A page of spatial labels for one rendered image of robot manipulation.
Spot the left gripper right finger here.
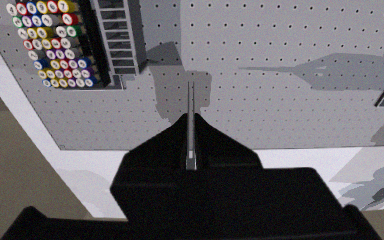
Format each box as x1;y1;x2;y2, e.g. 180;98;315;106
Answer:
194;113;264;169

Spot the green-capped vial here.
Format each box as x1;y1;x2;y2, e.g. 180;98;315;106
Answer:
66;25;86;37

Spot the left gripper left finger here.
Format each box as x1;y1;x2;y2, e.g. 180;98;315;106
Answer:
117;113;188;171

